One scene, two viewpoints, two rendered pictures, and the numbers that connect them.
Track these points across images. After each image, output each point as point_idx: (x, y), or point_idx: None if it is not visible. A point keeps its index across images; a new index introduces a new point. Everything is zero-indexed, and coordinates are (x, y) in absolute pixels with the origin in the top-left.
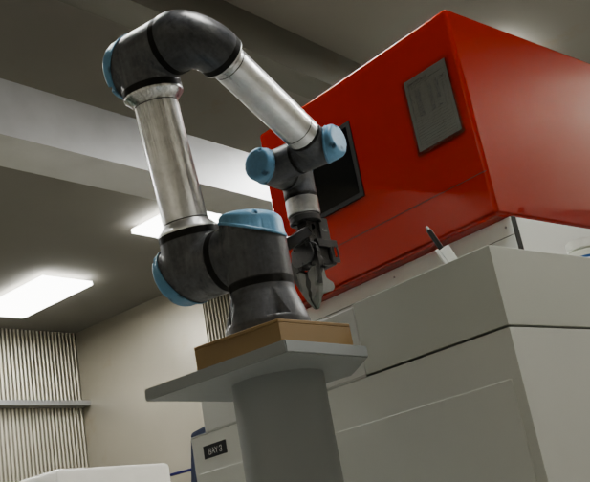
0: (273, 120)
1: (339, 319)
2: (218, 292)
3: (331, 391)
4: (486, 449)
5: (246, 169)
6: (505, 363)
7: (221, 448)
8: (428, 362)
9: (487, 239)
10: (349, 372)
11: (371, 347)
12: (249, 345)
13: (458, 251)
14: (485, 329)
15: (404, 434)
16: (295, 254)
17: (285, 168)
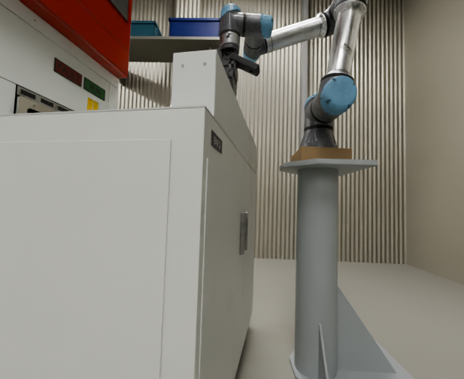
0: (288, 45)
1: (247, 130)
2: (330, 120)
3: (244, 160)
4: (253, 208)
5: (272, 22)
6: (255, 184)
7: (219, 146)
8: (252, 172)
9: (107, 77)
10: (286, 171)
11: (249, 153)
12: None
13: (90, 65)
14: (255, 171)
15: (250, 195)
16: (235, 67)
17: (261, 43)
